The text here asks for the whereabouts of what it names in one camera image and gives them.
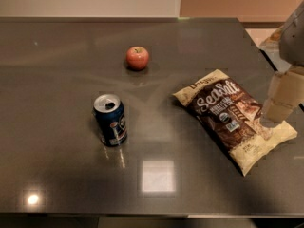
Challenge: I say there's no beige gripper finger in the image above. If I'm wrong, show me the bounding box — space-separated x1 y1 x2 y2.
262 66 304 123

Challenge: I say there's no red apple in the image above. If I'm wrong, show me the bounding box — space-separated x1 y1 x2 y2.
126 47 149 70

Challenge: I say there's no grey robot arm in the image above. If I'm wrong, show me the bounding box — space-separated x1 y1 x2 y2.
263 1 304 123

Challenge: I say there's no sea salt chips bag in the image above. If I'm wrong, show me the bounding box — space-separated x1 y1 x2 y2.
174 69 297 175

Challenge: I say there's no blue soda can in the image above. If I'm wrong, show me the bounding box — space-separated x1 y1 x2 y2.
93 94 127 147

